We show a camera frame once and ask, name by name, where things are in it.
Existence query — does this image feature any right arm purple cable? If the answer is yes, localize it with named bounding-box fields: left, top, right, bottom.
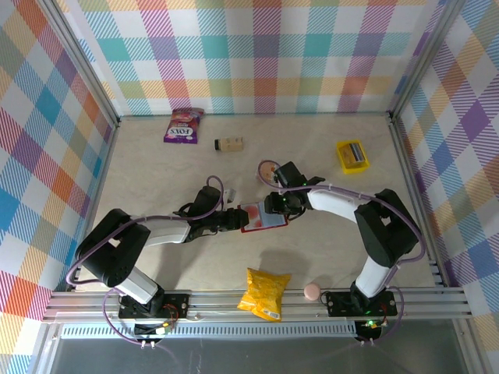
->
left=257, top=159, right=426, bottom=347

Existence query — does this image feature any yellow chips bag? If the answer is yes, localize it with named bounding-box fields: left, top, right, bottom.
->
left=236, top=267, right=292, bottom=323

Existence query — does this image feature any grey metal panel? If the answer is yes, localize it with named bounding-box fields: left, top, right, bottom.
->
left=50, top=337, right=469, bottom=374

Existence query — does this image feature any red blue snack packet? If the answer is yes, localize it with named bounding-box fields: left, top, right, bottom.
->
left=239, top=200, right=292, bottom=234

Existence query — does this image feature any white card with red circles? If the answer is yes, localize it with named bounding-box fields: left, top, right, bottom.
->
left=245, top=202, right=265, bottom=230

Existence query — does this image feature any aluminium table side rail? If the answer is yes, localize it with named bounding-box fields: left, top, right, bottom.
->
left=65, top=120, right=121, bottom=292
left=388, top=115, right=448, bottom=289

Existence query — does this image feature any small circuit board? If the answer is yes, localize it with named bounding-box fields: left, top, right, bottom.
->
left=356, top=319, right=385, bottom=339
left=134, top=321, right=173, bottom=337

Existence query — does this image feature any purple Fox's candy bag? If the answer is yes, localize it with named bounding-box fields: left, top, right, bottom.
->
left=162, top=108, right=206, bottom=145

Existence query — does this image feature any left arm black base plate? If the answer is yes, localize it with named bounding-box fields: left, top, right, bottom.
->
left=118, top=292, right=191, bottom=319

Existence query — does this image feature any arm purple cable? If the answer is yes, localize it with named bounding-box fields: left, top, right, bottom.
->
left=257, top=159, right=426, bottom=347
left=66, top=175, right=226, bottom=348

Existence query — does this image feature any perforated grey cable duct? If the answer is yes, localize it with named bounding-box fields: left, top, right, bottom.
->
left=60, top=321, right=359, bottom=339

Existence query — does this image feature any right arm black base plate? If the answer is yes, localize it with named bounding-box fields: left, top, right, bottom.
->
left=325, top=290, right=398, bottom=317

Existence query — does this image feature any small yellow plastic bin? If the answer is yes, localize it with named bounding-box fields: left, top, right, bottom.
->
left=335, top=139, right=370, bottom=175

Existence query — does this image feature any aluminium frame rail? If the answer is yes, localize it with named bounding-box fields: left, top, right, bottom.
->
left=42, top=287, right=473, bottom=323

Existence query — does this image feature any aluminium frame post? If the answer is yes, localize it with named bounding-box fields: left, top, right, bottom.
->
left=388, top=0, right=467, bottom=122
left=38, top=0, right=121, bottom=129

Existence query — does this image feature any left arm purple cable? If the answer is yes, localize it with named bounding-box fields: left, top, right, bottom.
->
left=66, top=175, right=226, bottom=348

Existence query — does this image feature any small beige bottle black cap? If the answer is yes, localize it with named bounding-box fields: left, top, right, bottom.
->
left=213, top=136, right=245, bottom=153

